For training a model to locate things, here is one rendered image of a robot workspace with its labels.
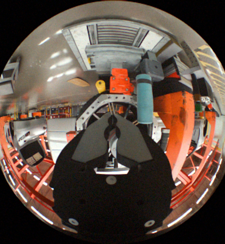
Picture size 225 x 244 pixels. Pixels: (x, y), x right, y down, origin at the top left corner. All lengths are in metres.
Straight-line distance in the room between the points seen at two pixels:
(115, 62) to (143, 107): 0.51
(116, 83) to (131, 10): 0.65
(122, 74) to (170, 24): 0.68
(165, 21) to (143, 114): 0.78
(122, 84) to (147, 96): 0.18
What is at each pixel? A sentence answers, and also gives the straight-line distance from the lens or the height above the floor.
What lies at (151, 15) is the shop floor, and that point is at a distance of 0.73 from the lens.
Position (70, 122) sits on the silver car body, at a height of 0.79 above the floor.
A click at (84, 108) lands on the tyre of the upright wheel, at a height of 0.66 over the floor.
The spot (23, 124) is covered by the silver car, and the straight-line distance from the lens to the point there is 2.66.
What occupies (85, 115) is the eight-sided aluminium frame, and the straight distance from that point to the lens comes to 0.50.
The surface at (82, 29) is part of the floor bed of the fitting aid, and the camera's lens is 0.70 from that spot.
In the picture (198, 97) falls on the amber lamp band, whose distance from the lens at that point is 0.46.
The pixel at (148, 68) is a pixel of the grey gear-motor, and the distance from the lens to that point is 0.66.
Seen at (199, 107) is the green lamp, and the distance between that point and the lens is 0.45.
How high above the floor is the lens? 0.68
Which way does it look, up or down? 8 degrees up
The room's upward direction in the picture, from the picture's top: 180 degrees clockwise
